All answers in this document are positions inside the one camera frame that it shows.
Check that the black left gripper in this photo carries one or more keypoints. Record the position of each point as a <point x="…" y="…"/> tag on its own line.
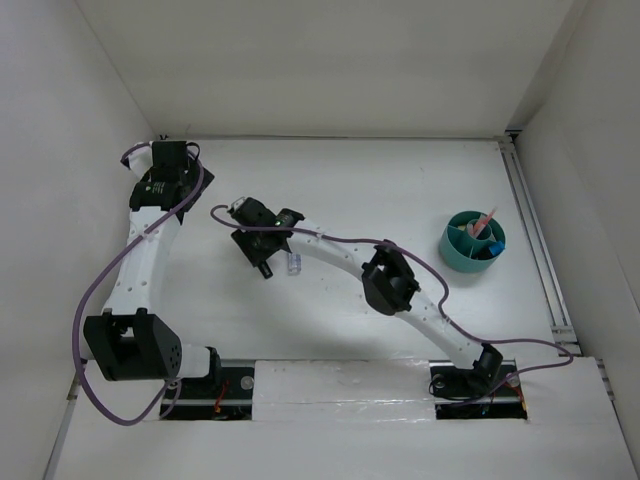
<point x="191" y="175"/>

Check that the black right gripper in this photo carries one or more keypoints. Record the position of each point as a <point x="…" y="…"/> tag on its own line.
<point x="243" y="237"/>

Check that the pink and black highlighter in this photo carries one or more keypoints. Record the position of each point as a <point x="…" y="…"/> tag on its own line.
<point x="265" y="270"/>

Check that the clear spray bottle blue cap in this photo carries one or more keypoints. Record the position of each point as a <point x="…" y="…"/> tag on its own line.
<point x="294" y="264"/>

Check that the pink pen with clear cap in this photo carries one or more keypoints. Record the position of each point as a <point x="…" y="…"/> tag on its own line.
<point x="482" y="222"/>

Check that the blue and black highlighter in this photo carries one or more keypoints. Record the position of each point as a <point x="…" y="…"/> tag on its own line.
<point x="491" y="251"/>

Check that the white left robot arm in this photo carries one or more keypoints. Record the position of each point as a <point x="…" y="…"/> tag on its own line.
<point x="128" y="340"/>

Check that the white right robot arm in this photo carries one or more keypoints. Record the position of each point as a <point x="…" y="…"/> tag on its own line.
<point x="389" y="284"/>

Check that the teal round divided organizer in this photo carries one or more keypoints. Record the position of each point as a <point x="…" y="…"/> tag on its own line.
<point x="458" y="248"/>

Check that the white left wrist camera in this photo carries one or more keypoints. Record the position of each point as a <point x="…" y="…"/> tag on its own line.
<point x="138" y="159"/>

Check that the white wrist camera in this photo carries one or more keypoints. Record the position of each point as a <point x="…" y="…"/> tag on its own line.
<point x="236" y="205"/>
<point x="138" y="159"/>

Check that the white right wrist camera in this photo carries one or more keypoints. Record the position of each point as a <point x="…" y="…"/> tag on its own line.
<point x="236" y="205"/>

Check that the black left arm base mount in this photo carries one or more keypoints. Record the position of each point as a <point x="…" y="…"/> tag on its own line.
<point x="231" y="400"/>

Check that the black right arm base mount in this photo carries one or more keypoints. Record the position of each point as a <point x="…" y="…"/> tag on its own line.
<point x="458" y="397"/>

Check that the aluminium rail at right edge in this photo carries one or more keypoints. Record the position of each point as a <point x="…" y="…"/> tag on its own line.
<point x="561" y="325"/>

